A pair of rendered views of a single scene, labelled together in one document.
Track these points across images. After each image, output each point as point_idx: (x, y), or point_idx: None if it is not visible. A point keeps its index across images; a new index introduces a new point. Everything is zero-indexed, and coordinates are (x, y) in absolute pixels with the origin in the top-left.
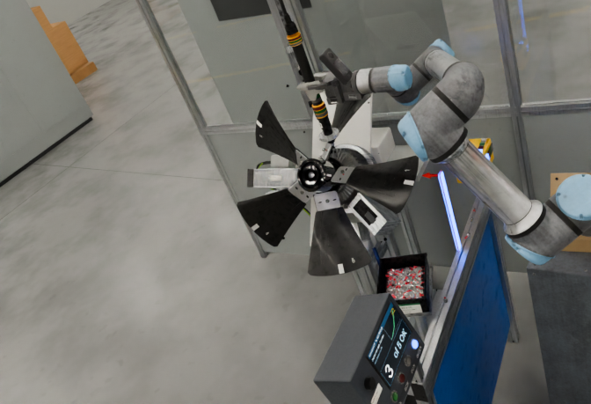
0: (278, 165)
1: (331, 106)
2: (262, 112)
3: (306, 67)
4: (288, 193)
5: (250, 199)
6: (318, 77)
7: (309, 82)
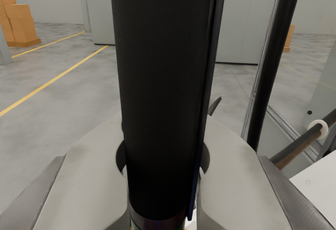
0: (202, 172)
1: (333, 201)
2: (210, 107)
3: (125, 33)
4: (130, 223)
5: (122, 172)
6: (200, 185)
7: (125, 146)
